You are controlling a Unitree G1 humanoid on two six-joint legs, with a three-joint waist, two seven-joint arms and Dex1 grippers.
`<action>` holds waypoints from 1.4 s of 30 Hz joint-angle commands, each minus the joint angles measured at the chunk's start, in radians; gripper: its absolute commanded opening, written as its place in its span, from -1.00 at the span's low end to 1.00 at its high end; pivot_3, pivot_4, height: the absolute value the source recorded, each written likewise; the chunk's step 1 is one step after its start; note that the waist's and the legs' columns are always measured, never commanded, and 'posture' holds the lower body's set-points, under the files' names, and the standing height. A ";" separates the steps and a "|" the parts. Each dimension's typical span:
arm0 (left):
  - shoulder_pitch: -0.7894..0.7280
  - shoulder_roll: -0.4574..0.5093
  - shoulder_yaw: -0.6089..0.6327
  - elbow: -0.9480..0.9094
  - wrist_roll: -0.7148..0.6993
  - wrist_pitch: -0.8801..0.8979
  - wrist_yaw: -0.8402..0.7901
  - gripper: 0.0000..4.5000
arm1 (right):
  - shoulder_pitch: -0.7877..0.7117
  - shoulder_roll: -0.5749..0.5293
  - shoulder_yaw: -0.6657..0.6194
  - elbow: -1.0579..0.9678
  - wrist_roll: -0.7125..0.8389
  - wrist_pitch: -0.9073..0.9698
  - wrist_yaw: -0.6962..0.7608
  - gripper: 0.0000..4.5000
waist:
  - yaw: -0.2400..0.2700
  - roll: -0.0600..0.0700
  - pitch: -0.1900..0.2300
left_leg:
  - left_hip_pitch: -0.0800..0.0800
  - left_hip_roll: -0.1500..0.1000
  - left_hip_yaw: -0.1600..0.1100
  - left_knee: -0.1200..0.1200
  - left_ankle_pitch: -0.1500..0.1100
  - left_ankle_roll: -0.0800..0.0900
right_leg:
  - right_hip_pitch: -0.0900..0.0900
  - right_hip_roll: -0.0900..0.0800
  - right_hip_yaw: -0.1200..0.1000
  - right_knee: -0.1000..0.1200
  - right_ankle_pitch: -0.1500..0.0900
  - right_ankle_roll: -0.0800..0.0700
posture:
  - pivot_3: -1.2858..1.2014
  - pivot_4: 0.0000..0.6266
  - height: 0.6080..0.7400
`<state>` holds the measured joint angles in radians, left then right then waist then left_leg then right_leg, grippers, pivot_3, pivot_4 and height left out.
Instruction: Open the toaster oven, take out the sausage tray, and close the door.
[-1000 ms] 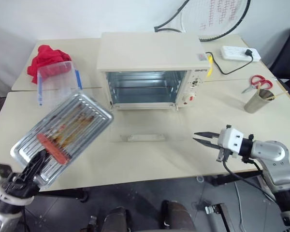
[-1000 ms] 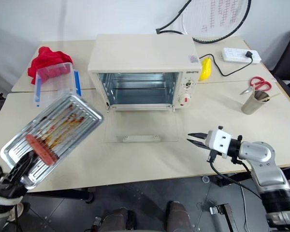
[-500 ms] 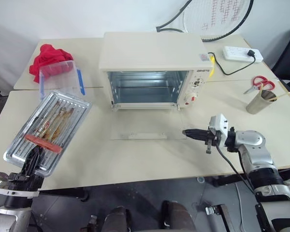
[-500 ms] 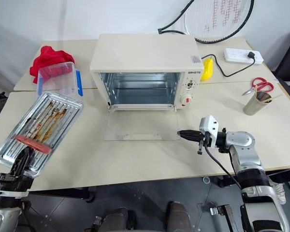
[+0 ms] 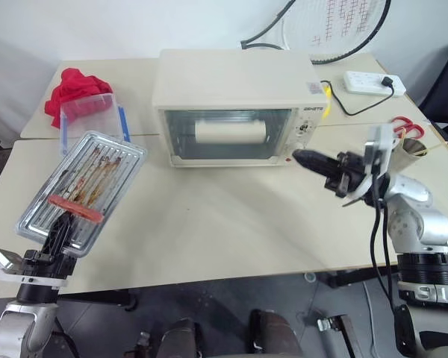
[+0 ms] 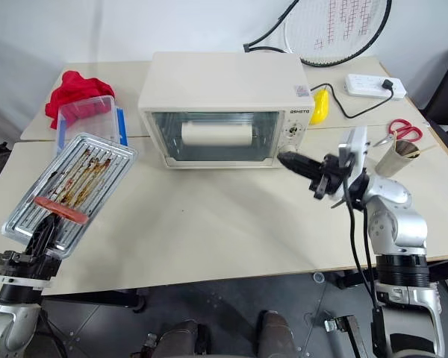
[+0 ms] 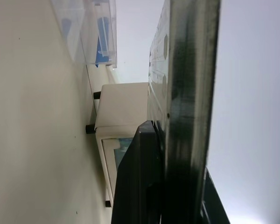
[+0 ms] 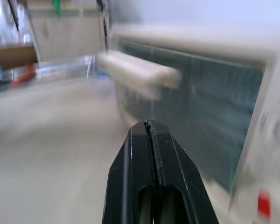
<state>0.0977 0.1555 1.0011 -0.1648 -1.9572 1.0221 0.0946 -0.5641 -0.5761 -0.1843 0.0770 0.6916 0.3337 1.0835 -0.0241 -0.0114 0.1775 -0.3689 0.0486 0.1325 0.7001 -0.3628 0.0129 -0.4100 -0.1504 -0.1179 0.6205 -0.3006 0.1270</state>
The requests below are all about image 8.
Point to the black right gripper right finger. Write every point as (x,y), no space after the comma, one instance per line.
(177,172)

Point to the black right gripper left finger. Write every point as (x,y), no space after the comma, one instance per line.
(128,172)

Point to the glass toaster oven door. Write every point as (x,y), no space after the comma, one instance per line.
(210,93)

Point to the red sticker on oven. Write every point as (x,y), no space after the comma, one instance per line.
(264,204)

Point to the cream toaster oven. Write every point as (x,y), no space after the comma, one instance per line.
(259,98)

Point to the brown cardboard box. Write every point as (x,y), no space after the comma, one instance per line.
(15,56)

